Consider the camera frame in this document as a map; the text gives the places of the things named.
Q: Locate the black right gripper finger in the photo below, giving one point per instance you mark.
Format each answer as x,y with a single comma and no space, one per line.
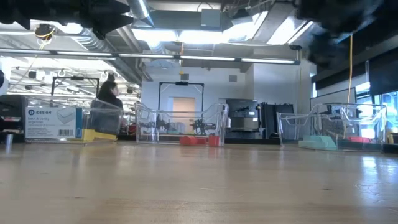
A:
323,49

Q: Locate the teal triangular block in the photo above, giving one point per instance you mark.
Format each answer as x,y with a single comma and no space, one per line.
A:
327,142

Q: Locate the teal long rectangular block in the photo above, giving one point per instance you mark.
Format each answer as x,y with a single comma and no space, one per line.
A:
306,145

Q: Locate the yellow wedge block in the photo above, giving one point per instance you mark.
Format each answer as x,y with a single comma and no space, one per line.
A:
105,136

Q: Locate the red half-round block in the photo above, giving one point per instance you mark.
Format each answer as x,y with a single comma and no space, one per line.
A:
188,140

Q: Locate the small red block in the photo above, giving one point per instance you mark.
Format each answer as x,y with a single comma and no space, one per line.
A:
202,141

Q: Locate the black background robot arm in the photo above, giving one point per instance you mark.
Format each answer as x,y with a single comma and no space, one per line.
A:
202,126
161,124

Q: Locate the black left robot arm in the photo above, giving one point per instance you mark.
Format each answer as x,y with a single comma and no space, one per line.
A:
15,9

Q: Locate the person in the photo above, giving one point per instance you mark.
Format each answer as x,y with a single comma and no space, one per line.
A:
107,93

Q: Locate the clear plastic bin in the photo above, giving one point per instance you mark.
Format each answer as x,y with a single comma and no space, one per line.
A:
149,124
298,124

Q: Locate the black storage cabinet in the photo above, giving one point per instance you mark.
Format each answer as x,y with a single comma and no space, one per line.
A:
276,119

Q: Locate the red container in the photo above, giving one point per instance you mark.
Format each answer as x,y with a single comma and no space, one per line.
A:
359,139

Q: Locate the grey ceiling unit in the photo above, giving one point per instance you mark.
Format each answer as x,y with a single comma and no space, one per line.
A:
211,18

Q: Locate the clear bin with iDesign label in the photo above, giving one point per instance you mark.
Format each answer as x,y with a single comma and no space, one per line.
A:
51,123

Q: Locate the black machine cabinet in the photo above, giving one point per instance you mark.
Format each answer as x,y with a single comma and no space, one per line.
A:
242,118

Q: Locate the black shelf unit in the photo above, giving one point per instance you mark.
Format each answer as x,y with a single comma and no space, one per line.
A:
11,109

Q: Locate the silver round air duct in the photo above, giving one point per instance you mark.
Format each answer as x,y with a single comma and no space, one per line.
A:
132,70

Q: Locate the black station frame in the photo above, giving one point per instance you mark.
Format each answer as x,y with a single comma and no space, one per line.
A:
75,78
181,83

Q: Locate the grey wall vent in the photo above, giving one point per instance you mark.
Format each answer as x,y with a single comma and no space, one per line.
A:
233,78
184,76

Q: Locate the grey metal post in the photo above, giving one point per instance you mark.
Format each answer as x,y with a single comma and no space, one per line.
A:
9,141

